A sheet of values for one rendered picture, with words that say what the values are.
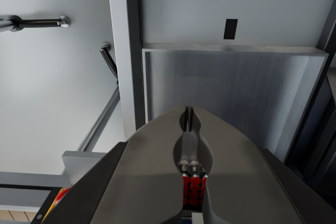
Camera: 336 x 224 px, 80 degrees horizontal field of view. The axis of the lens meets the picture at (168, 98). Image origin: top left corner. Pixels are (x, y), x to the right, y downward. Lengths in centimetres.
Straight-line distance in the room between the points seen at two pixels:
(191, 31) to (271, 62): 14
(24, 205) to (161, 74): 45
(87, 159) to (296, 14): 48
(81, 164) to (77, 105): 108
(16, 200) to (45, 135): 128
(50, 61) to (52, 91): 22
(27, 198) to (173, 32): 51
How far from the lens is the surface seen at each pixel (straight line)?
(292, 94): 41
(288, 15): 36
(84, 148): 76
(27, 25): 135
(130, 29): 31
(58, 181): 63
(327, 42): 37
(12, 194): 66
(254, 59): 35
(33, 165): 221
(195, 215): 40
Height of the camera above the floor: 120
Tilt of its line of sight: 61 degrees down
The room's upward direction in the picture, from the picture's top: 174 degrees counter-clockwise
